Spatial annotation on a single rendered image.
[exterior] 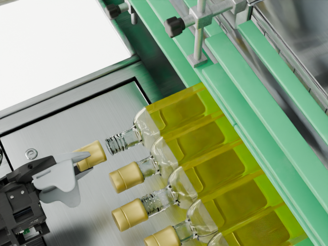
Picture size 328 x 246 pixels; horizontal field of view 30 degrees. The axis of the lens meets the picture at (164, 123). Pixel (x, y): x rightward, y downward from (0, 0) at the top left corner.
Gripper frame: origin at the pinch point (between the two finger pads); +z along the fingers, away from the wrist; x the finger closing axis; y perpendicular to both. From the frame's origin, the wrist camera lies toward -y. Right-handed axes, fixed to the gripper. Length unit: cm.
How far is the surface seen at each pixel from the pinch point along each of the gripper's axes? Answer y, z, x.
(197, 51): -5.1, 22.9, 7.3
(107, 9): -29.6, 17.9, -4.5
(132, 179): 7.0, 5.2, 0.9
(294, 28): 2.9, 33.7, 15.5
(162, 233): 16.7, 5.3, 1.3
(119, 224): 12.8, 0.5, 1.3
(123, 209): 11.1, 1.9, 1.7
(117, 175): 5.7, 3.4, 1.5
